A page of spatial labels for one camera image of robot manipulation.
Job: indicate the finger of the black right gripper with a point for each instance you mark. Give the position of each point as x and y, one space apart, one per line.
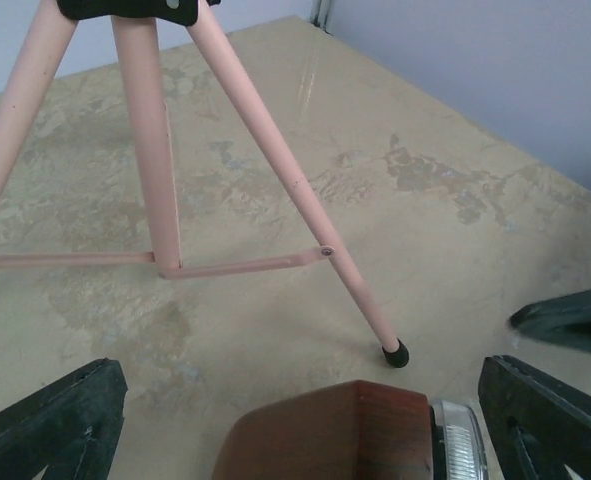
563 321

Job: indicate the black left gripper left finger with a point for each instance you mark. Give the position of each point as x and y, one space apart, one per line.
68 429

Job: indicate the aluminium right corner frame post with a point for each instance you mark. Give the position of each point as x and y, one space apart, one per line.
321 12

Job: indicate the pink music stand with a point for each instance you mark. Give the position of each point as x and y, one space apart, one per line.
134 25

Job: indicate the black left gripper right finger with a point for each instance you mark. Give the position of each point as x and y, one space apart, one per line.
539 426

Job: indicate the brown wooden metronome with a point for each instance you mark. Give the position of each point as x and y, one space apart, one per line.
353 430

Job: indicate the clear plastic metronome cover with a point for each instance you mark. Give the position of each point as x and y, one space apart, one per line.
457 445

